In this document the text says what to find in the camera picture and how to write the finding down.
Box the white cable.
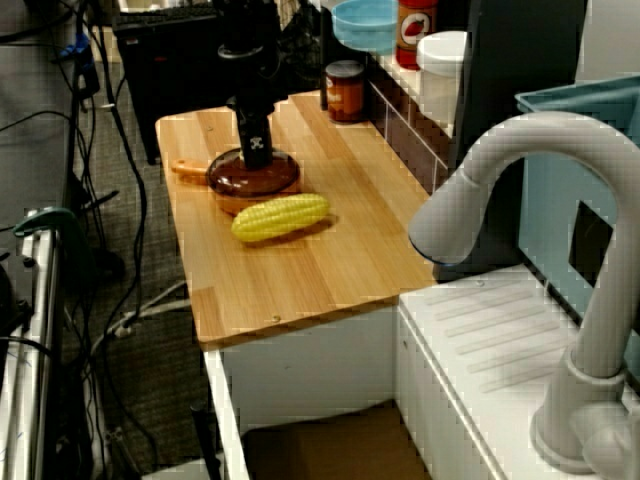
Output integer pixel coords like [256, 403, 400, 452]
[92, 278, 194, 354]

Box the light blue bowl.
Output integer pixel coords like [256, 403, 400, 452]
[331, 0, 400, 56]

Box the brown lid with yellow knob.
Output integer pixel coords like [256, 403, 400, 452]
[206, 147, 301, 197]

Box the white toy kitchen unit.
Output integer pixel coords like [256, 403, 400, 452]
[202, 264, 640, 480]

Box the black cable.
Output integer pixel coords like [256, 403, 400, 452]
[94, 24, 151, 451]

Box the grey toy faucet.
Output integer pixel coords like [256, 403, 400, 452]
[407, 110, 640, 476]

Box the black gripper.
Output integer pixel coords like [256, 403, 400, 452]
[227, 96, 276, 171]

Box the yellow toy corn cob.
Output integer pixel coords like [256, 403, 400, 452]
[230, 193, 333, 243]

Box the dark tiled backsplash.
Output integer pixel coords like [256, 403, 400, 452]
[367, 49, 469, 196]

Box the black wire mesh rack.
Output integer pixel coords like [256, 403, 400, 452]
[272, 0, 326, 89]

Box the blue connector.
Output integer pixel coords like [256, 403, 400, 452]
[53, 33, 95, 65]

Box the aluminium frame rail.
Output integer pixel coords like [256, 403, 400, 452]
[0, 219, 66, 480]

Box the black device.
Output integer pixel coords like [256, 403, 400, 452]
[0, 259, 31, 341]

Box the toy beans can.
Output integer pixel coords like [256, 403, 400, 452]
[324, 59, 366, 124]

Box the teal plastic bin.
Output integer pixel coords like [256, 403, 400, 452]
[514, 74, 640, 364]

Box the red sauce bottle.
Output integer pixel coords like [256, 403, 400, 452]
[396, 0, 437, 71]

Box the orange toy frying pan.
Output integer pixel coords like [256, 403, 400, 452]
[171, 158, 304, 217]

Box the dark grey upright panel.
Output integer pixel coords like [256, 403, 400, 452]
[432, 0, 589, 284]

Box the white lidded container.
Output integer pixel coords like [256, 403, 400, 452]
[415, 30, 469, 136]

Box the green power drill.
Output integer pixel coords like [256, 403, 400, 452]
[12, 207, 79, 240]

